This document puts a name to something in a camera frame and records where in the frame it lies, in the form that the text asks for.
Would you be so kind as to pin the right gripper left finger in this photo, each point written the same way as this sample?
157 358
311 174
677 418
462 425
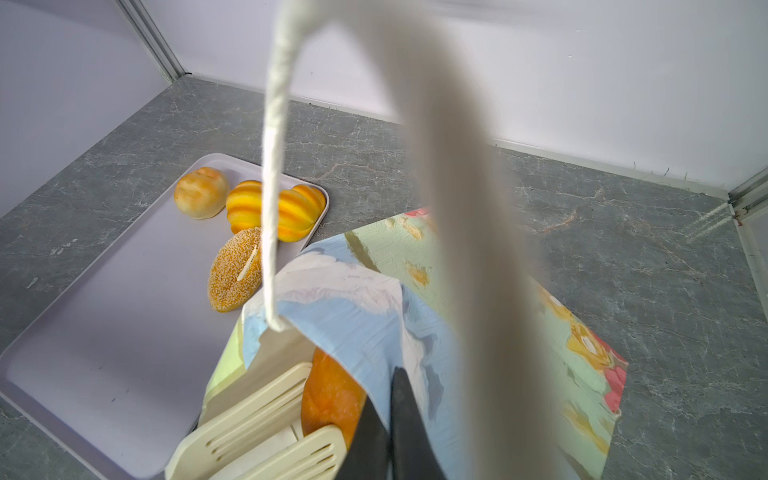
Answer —
368 455

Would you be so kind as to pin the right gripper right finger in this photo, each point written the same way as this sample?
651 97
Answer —
411 452

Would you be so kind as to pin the round brown bun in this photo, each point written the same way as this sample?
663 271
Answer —
331 396

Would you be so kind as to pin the white kitchen tongs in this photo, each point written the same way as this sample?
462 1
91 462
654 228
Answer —
260 437

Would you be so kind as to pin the floral paper bag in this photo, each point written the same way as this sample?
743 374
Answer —
510 384

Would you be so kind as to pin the oval sesame bread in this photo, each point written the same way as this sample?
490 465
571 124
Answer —
236 272

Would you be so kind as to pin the yellow twisted bread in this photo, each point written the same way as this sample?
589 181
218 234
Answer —
244 206
299 209

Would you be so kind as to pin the round sesame bun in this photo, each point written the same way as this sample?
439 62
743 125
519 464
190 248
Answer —
201 194

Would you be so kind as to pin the aluminium frame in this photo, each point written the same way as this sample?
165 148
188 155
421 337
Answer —
141 21

